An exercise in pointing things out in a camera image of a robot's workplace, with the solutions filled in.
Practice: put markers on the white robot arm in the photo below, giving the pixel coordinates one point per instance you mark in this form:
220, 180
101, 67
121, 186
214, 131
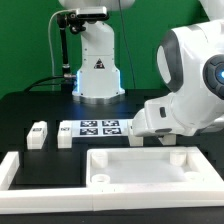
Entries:
190, 60

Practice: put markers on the white L-shaped fixture frame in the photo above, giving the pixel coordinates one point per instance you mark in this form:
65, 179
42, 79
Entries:
101, 196

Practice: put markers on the fiducial marker sheet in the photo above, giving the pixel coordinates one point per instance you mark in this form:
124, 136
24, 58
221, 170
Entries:
99, 128

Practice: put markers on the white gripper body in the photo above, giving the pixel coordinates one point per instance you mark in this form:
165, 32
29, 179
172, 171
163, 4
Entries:
149, 123

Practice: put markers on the silver camera on stand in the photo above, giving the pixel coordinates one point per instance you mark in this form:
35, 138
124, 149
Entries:
92, 13

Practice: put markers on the white desk top panel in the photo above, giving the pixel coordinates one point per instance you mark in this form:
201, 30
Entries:
149, 165

